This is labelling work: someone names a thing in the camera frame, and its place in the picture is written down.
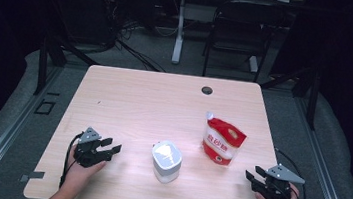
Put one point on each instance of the red and white sugar pouch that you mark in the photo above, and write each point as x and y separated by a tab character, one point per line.
223	141

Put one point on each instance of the aluminium floor rail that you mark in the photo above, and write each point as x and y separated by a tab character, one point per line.
324	170
2	141

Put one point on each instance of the grey tape strip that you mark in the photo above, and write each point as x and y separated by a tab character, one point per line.
33	175

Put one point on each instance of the person's left hand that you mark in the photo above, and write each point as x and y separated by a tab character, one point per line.
78	175

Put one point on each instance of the black table grommet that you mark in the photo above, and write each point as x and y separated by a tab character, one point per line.
206	90

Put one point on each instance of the white lidded seasoning jar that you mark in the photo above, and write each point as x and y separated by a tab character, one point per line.
166	160

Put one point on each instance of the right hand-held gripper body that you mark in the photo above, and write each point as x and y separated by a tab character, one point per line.
273	191

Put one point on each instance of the white desk foot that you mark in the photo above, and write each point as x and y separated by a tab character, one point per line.
253	64

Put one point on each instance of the black folding chair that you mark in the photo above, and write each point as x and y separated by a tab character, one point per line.
245	23

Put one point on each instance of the black metal stand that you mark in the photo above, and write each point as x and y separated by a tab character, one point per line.
312	98
42	64

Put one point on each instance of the white desk leg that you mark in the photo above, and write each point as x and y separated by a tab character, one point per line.
178	39

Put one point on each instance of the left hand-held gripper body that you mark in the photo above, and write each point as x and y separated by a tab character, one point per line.
89	155

